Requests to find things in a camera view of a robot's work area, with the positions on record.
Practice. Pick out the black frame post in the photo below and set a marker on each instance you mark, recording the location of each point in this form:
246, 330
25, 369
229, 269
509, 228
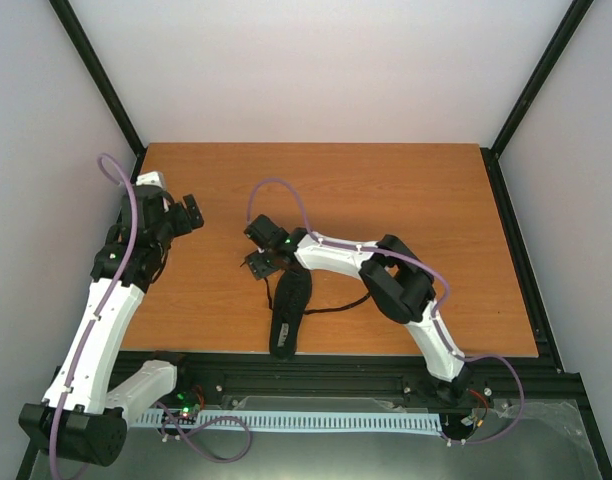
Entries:
78, 37
553, 51

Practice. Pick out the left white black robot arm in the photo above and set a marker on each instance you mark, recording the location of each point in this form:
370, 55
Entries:
81, 417

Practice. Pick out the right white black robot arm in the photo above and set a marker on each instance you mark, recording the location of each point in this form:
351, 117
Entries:
396, 281

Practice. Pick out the right small circuit board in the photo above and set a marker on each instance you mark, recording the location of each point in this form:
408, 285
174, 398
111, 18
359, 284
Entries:
475, 419

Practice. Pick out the light blue slotted cable duct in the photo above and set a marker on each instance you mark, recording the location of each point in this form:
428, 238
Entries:
321, 422

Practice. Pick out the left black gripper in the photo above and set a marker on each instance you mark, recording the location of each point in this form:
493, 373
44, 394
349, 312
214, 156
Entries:
185, 225

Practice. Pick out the left green-lit circuit board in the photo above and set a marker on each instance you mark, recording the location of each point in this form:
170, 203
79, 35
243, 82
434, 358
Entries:
184, 415

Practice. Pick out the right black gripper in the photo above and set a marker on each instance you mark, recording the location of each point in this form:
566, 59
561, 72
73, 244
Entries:
259, 268

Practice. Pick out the left black frame post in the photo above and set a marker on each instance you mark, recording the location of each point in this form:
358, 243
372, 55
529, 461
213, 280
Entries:
78, 37

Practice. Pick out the black canvas shoe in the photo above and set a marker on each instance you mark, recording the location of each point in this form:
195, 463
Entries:
291, 297

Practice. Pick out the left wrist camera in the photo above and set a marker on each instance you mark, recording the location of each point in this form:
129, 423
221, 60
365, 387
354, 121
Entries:
153, 178

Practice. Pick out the right black frame post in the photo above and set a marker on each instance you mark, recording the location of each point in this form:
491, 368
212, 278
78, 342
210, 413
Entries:
553, 51

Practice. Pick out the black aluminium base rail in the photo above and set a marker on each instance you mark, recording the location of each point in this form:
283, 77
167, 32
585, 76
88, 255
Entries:
220, 379

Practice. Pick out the black shoelace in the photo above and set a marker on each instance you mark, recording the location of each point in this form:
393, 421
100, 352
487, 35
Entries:
313, 311

